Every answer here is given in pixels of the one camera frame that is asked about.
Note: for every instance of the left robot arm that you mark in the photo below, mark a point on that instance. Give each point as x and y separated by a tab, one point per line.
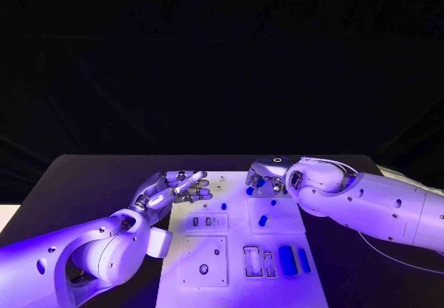
35	255

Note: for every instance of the white task board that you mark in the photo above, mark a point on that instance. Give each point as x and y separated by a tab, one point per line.
235	296

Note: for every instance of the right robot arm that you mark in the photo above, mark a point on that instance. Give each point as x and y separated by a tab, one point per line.
381	204

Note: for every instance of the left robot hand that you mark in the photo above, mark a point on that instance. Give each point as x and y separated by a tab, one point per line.
163	192

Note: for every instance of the blue short cylinder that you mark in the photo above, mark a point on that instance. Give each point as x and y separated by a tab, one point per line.
262	220

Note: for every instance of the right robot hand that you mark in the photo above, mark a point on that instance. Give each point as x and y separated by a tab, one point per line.
268	167

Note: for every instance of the thin blue long cylinder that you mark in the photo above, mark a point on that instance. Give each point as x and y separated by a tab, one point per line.
304	261

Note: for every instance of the large blue long cylinder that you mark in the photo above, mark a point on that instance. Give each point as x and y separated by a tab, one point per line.
287	261

